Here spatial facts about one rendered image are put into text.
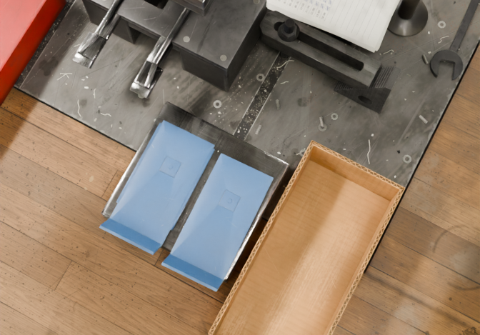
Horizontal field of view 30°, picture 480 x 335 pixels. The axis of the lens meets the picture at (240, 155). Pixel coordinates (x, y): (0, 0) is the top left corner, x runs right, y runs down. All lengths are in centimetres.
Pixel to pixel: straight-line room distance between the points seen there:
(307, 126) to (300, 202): 10
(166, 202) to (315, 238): 18
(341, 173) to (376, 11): 20
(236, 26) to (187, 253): 27
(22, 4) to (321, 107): 40
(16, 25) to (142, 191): 28
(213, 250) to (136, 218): 10
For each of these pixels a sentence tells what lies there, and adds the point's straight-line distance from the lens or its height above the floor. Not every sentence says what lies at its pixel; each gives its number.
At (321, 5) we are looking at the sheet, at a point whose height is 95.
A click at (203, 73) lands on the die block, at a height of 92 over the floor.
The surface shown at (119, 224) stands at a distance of 106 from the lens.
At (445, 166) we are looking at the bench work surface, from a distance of 113.
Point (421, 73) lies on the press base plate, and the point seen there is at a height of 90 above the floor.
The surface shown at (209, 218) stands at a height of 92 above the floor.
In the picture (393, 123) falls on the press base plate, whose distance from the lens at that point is 113.
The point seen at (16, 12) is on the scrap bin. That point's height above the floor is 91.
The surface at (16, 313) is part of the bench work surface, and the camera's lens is 110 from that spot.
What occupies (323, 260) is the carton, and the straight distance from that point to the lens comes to 108.
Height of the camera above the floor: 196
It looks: 75 degrees down
